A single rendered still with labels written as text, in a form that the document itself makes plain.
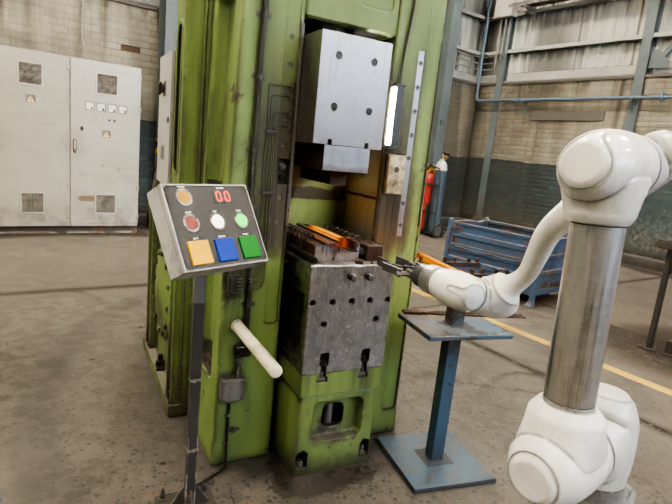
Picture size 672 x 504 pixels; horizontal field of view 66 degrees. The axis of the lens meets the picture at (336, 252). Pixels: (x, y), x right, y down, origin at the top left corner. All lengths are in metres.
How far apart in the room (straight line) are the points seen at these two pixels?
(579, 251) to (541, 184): 9.38
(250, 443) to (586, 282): 1.69
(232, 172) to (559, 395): 1.36
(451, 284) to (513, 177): 9.39
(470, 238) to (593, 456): 4.84
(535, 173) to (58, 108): 7.93
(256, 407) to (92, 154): 5.25
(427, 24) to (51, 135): 5.38
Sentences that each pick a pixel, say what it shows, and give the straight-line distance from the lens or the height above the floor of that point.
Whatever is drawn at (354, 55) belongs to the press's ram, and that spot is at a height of 1.70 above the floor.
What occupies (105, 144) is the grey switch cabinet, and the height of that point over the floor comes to 1.13.
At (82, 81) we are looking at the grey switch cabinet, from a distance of 7.08.
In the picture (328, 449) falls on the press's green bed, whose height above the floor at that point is 0.11.
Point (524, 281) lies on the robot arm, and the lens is 1.51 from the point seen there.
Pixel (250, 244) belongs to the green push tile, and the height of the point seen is 1.02.
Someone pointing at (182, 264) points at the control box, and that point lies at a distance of 1.56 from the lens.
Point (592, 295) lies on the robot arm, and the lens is 1.10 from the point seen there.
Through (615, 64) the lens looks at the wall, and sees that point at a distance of 10.24.
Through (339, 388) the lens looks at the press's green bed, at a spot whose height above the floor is 0.39.
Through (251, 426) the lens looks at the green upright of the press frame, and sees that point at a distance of 2.36.
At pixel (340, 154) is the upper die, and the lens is 1.99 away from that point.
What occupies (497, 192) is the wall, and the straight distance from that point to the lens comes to 11.00.
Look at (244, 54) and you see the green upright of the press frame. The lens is 2.01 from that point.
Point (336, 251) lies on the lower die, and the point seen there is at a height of 0.96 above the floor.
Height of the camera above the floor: 1.35
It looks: 11 degrees down
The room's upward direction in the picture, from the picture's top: 6 degrees clockwise
